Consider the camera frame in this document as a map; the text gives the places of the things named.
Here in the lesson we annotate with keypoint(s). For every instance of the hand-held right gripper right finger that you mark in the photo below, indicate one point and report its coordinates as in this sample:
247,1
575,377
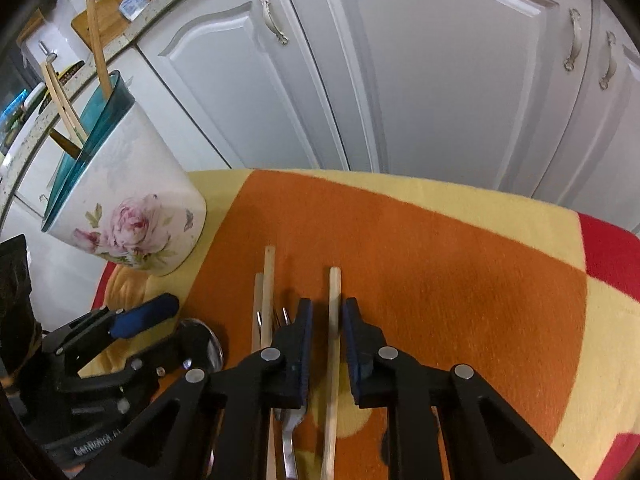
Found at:
350,345

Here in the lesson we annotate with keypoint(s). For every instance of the floral utensil holder teal rim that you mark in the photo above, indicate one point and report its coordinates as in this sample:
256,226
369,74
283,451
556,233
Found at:
140,210

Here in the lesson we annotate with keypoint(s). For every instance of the wooden cutting board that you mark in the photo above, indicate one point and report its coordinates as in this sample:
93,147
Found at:
107,20

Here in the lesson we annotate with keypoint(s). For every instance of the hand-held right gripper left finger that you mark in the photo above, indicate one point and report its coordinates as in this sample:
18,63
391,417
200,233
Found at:
305,340

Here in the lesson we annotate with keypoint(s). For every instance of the white container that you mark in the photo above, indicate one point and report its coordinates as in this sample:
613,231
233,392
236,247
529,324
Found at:
35,94

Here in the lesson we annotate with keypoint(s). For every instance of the white cabinet door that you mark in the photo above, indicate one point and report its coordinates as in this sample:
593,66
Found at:
170,100
440,75
600,150
225,75

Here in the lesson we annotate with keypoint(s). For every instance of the light wooden chopstick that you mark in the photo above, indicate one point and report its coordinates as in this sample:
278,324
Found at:
55,92
332,320
95,35
66,102
270,285

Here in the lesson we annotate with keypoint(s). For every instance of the metal fork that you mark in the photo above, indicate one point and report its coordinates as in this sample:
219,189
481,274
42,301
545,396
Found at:
290,435

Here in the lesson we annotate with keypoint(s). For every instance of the metal spoon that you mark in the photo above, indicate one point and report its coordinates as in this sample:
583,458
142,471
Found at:
205,345

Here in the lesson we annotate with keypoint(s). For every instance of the printed orange yellow blanket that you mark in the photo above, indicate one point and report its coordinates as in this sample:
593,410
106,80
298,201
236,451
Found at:
450,285

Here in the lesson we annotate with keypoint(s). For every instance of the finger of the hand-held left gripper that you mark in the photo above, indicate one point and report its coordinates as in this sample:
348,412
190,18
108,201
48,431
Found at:
150,367
145,314

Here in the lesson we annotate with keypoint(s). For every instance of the white blue pouch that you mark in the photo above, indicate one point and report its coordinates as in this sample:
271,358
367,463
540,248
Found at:
134,4

